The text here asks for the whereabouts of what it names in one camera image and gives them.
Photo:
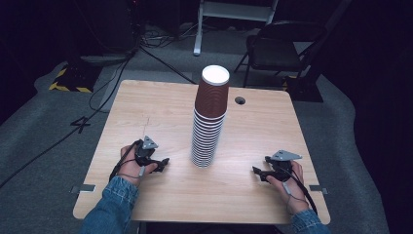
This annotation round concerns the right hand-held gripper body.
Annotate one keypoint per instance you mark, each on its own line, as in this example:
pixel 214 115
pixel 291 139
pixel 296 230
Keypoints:
pixel 282 167

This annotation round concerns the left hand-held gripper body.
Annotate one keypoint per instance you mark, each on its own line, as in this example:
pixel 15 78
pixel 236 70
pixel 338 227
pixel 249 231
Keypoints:
pixel 144 154

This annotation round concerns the stack of brown paper cups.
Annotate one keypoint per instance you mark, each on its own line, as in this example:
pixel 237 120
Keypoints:
pixel 204 143

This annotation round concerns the person's left hand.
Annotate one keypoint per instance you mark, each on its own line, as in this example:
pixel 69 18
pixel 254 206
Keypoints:
pixel 131 169

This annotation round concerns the person's right hand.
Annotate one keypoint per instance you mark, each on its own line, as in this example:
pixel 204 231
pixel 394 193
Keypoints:
pixel 297 195

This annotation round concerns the black yellow striped stand base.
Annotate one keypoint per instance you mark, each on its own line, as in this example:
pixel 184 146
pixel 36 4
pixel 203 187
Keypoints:
pixel 76 79

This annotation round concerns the black folding chair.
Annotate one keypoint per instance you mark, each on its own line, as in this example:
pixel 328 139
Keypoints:
pixel 276 52

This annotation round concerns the dark equipment cabinet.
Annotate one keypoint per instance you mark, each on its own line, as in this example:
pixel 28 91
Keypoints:
pixel 110 29

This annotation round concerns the white metal stand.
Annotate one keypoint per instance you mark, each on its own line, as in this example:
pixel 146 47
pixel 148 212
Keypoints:
pixel 233 11

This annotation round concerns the metal table bracket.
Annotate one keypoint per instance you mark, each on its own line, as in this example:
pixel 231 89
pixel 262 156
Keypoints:
pixel 83 188
pixel 319 189

